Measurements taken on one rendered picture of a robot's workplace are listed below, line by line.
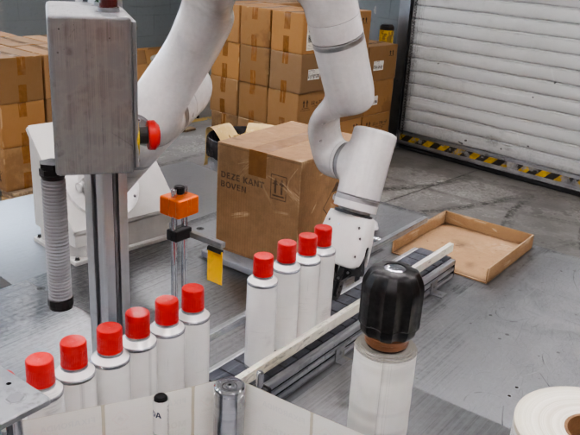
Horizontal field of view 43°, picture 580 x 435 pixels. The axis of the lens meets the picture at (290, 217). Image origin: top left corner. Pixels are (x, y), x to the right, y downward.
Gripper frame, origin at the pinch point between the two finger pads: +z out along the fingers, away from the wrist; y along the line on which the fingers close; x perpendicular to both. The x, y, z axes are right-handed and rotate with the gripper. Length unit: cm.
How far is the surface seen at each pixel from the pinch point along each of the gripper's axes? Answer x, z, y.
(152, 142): -57, -20, 1
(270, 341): -20.9, 8.3, 2.6
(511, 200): 369, -33, -89
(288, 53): 255, -86, -216
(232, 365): -22.0, 14.6, -2.9
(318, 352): -8.7, 10.2, 5.4
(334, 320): -4.0, 4.7, 4.3
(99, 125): -63, -20, -1
